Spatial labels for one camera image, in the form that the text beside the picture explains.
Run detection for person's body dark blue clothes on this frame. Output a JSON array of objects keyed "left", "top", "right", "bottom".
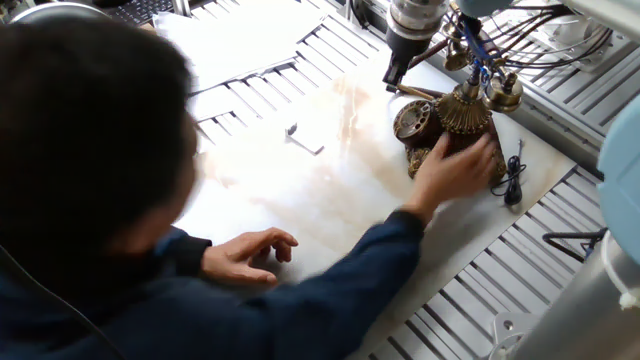
[{"left": 0, "top": 227, "right": 381, "bottom": 360}]

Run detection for person's right hand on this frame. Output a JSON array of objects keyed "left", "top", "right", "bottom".
[{"left": 403, "top": 132, "right": 499, "bottom": 226}]

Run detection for person's left hand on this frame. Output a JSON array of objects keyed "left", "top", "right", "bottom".
[{"left": 199, "top": 227, "right": 300, "bottom": 287}]

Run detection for printed paper stack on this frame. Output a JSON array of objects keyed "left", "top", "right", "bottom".
[{"left": 152, "top": 0, "right": 329, "bottom": 94}]

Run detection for person's left forearm blue sleeve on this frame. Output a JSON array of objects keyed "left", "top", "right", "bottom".
[{"left": 154, "top": 227, "right": 214, "bottom": 279}]

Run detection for person's right forearm blue sleeve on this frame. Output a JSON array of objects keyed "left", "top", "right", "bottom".
[{"left": 249, "top": 209, "right": 426, "bottom": 360}]

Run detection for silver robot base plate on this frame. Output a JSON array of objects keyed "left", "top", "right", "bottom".
[{"left": 487, "top": 312, "right": 539, "bottom": 360}]

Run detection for black cable pair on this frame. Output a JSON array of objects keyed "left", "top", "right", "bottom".
[{"left": 499, "top": 4, "right": 614, "bottom": 71}]

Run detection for black phone line cable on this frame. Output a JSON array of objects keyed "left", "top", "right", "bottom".
[{"left": 489, "top": 139, "right": 529, "bottom": 206}]

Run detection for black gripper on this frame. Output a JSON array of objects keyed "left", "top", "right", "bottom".
[{"left": 382, "top": 27, "right": 434, "bottom": 89}]

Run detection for brown coiled handset cord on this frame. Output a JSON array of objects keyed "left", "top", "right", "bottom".
[{"left": 385, "top": 37, "right": 451, "bottom": 99}]

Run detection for black computer keyboard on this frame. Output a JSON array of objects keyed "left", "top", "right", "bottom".
[{"left": 106, "top": 0, "right": 175, "bottom": 26}]

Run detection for silver perforated mounting plate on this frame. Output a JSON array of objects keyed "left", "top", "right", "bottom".
[{"left": 507, "top": 0, "right": 640, "bottom": 75}]

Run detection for antique brass phone handset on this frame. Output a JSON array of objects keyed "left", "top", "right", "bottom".
[{"left": 439, "top": 0, "right": 525, "bottom": 114}]

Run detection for person's head black hair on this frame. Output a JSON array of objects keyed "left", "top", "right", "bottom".
[{"left": 0, "top": 17, "right": 199, "bottom": 281}]

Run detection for antique red gold telephone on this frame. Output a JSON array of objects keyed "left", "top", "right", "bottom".
[{"left": 392, "top": 79, "right": 509, "bottom": 187}]

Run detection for glossy marble board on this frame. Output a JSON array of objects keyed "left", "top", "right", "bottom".
[{"left": 174, "top": 47, "right": 577, "bottom": 360}]

